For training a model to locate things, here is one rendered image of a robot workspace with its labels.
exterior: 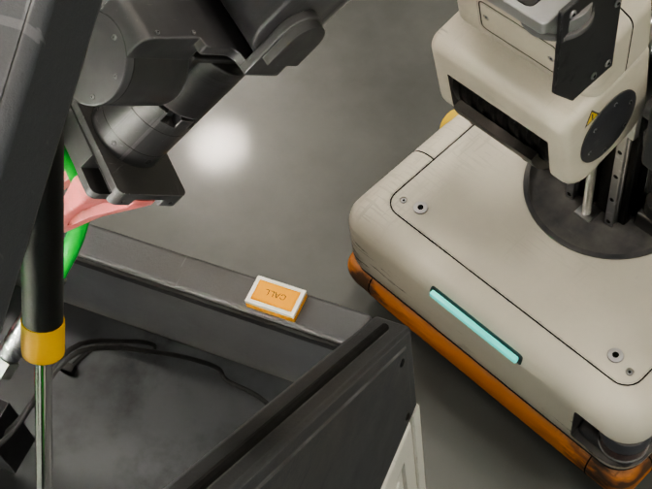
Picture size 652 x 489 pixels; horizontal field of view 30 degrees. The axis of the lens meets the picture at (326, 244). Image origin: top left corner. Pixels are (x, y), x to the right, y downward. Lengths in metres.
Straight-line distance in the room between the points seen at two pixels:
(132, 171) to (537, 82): 0.74
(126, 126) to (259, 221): 1.54
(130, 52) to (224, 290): 0.47
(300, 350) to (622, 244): 0.92
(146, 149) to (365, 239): 1.21
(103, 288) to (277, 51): 0.55
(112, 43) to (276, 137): 1.75
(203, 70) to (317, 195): 1.60
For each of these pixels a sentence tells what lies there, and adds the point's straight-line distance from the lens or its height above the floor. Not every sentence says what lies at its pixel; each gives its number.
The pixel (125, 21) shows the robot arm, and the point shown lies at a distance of 0.73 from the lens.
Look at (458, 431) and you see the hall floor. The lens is 2.11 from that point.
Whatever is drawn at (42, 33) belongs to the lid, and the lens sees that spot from 0.40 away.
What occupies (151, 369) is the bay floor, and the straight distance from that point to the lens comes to 1.27.
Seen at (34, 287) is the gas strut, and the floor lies 1.50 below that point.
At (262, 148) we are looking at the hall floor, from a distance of 2.46.
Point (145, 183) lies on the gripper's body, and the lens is 0.84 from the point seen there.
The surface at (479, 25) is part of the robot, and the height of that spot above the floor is 0.82.
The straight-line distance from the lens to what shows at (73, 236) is 0.93.
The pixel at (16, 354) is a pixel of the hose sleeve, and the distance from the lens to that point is 0.97.
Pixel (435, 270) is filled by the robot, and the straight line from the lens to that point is 1.94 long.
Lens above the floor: 1.92
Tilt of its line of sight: 56 degrees down
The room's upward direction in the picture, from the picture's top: 10 degrees counter-clockwise
